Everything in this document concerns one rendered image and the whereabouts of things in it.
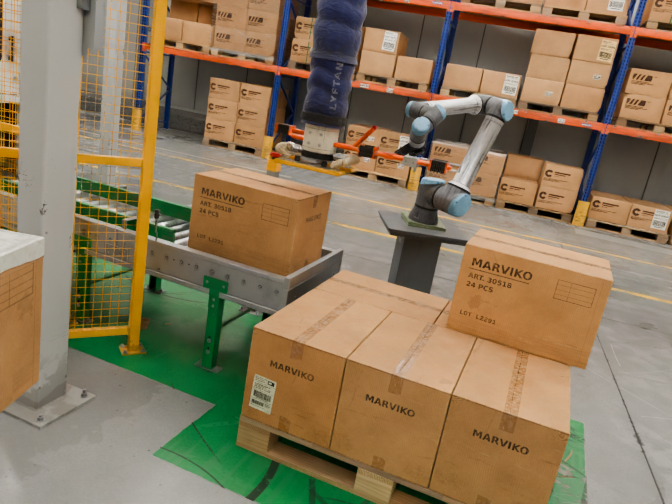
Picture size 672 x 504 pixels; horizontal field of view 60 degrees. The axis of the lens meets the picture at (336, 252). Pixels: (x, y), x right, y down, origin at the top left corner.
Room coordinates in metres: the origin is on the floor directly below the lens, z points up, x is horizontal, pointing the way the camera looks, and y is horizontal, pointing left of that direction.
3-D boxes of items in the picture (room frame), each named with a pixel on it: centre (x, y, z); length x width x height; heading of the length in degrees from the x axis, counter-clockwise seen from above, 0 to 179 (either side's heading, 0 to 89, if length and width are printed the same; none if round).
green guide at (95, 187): (3.64, 1.44, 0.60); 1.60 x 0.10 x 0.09; 71
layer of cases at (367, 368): (2.38, -0.46, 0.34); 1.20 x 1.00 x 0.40; 71
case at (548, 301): (2.55, -0.90, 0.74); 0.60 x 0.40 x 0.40; 70
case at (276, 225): (3.01, 0.43, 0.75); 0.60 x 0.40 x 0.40; 70
